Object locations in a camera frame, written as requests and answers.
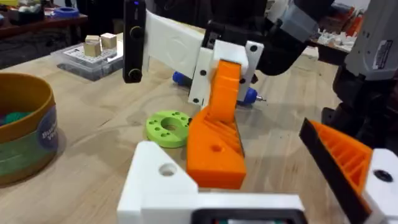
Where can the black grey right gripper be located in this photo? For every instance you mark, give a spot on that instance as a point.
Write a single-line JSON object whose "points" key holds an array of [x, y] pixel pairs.
{"points": [[280, 53]]}

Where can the white orange left gripper right finger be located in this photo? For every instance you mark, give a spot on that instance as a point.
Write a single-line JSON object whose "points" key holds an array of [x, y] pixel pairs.
{"points": [[348, 161]]}

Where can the bare white left gripper left finger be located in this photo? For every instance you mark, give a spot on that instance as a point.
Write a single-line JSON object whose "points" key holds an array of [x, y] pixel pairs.
{"points": [[155, 183]]}

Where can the orange ribbed wedge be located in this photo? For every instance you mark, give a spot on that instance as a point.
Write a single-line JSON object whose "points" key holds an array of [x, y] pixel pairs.
{"points": [[214, 165]]}

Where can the blue electric screwdriver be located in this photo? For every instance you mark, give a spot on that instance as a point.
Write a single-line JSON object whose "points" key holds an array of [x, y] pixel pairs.
{"points": [[250, 96]]}

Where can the green disc with holes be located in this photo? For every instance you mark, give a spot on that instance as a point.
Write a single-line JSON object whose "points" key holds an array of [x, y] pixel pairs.
{"points": [[161, 130]]}

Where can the heap of white orange parts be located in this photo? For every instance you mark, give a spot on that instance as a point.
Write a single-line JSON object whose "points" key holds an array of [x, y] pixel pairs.
{"points": [[337, 37]]}

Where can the clear box with wooden blocks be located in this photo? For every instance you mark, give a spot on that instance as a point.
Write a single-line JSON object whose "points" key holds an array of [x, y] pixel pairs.
{"points": [[90, 63]]}

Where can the round toy tub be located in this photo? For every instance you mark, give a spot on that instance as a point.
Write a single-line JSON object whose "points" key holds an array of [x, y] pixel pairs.
{"points": [[25, 149]]}

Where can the blue tape roll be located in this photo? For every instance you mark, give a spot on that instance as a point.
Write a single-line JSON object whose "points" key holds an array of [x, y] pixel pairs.
{"points": [[66, 12]]}

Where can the dark side table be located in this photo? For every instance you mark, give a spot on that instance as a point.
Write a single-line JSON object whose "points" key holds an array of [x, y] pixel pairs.
{"points": [[37, 26]]}

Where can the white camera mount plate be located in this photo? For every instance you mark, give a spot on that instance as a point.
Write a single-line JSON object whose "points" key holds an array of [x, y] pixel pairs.
{"points": [[174, 46]]}

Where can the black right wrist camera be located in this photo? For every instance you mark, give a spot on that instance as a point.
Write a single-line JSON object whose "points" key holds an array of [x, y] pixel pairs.
{"points": [[134, 49]]}

